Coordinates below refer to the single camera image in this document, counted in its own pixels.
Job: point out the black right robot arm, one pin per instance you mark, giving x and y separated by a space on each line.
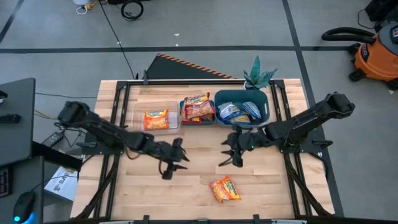
304 121

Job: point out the black computer mouse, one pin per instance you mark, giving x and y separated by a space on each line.
23 207

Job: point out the blue Maruchan noodle packet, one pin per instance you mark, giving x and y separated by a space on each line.
240 120
252 109
227 111

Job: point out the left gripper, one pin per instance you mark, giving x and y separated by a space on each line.
164 152

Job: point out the black equipment case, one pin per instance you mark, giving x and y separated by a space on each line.
384 9

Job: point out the large teal bin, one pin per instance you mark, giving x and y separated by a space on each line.
236 96

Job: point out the white cardboard box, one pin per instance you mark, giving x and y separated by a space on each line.
62 183

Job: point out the black desk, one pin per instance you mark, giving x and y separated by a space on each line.
15 140

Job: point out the teal artificial potted plant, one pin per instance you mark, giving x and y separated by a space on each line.
258 76

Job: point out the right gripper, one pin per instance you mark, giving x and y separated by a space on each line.
248 141

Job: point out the grey desk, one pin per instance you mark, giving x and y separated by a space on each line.
31 177

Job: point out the orange shop vacuum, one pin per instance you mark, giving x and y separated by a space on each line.
377 56

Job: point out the black keypad device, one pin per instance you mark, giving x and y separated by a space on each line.
4 182

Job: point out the black remote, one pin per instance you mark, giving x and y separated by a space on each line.
9 119

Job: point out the orange Maruchan noodle packet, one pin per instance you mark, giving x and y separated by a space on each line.
226 190
156 120

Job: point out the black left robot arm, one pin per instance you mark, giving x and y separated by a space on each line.
93 124

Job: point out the small teal bin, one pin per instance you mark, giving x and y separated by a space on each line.
181 109

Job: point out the clear plastic container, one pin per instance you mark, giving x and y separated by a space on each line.
140 109

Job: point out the black aluminium table frame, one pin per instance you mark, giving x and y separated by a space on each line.
186 82

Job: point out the black frame post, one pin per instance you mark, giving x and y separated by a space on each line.
256 218
146 218

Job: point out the black hazard-striped mat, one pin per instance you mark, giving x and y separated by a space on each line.
174 70

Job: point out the black power adapter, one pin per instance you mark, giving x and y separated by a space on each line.
53 139

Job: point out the yellow plug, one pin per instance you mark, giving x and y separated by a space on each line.
91 4

